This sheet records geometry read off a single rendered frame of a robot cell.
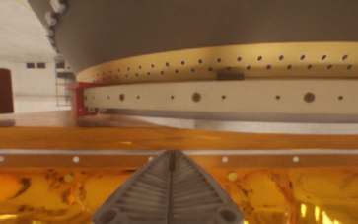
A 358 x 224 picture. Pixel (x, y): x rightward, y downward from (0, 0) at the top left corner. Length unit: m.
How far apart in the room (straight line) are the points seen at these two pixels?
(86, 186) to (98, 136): 0.10
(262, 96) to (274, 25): 0.11
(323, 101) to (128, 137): 0.33
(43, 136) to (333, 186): 0.61
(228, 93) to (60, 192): 0.37
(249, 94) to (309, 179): 0.26
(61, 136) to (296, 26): 0.46
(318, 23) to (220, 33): 0.14
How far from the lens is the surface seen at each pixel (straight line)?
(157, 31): 0.28
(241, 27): 0.26
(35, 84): 8.41
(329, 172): 0.46
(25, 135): 0.42
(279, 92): 0.24
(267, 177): 0.36
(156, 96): 0.25
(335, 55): 0.34
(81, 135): 0.34
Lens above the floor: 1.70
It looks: 4 degrees up
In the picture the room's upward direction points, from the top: 179 degrees counter-clockwise
